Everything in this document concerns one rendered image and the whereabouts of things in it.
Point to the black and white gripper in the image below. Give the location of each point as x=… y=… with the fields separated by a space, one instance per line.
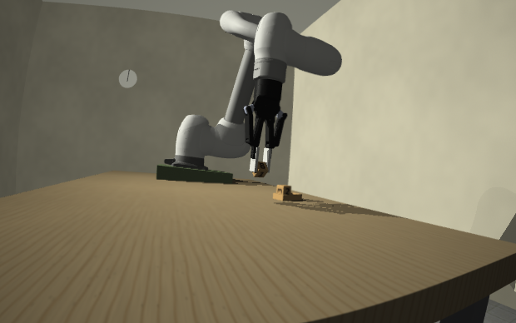
x=267 y=95

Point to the tan wooden cube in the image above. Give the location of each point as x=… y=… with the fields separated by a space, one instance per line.
x=283 y=189
x=261 y=169

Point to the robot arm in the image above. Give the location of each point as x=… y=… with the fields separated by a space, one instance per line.
x=276 y=44

